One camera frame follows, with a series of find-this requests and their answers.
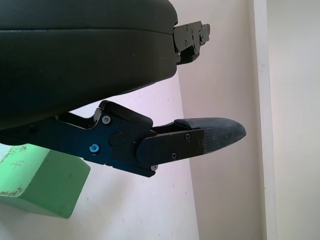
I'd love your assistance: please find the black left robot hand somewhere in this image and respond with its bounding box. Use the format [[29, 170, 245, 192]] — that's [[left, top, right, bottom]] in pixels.
[[0, 0, 248, 179]]

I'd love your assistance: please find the green wooden block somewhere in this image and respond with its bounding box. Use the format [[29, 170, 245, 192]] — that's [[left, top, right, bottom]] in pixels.
[[0, 143, 91, 220]]

